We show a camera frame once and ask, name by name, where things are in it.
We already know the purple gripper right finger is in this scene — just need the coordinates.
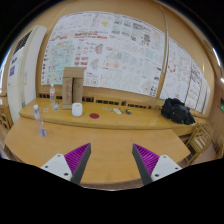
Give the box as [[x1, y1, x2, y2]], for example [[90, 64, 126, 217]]
[[132, 144, 181, 185]]

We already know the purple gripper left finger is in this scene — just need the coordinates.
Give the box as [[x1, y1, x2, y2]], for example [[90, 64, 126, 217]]
[[42, 143, 91, 185]]

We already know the clear plastic water bottle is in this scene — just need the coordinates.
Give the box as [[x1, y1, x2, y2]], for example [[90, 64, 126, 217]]
[[33, 104, 47, 137]]

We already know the dark red round coaster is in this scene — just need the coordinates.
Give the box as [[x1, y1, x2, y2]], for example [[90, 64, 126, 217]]
[[89, 113, 100, 119]]

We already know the wooden chair right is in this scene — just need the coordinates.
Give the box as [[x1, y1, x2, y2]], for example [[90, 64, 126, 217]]
[[185, 123, 215, 165]]

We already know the wooden chair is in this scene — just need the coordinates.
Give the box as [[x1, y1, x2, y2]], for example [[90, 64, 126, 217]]
[[0, 105, 13, 140], [185, 123, 215, 165]]

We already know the white cup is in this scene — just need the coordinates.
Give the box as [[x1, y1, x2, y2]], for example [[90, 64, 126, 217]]
[[72, 103, 83, 117]]

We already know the black backpack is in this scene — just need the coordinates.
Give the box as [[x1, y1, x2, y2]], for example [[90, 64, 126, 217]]
[[161, 98, 195, 125]]

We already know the small white flat object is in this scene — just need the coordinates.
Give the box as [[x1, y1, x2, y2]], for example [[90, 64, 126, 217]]
[[113, 108, 121, 114]]

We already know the wooden chair left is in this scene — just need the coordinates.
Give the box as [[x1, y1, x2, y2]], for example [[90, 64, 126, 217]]
[[0, 105, 13, 140]]

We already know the clear bottle with red label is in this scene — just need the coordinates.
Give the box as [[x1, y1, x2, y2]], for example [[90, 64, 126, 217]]
[[50, 84, 55, 105]]

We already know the tall cardboard box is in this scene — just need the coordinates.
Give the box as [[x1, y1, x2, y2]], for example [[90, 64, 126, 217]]
[[62, 67, 84, 109]]

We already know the white standing air conditioner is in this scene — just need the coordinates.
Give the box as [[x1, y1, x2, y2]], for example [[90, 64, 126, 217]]
[[7, 25, 47, 122]]

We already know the right wall poster sheet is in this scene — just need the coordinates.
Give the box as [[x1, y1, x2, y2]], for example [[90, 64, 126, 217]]
[[160, 38, 210, 114]]

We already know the large wall poster sheet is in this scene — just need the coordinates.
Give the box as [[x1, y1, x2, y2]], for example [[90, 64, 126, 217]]
[[41, 12, 165, 97]]

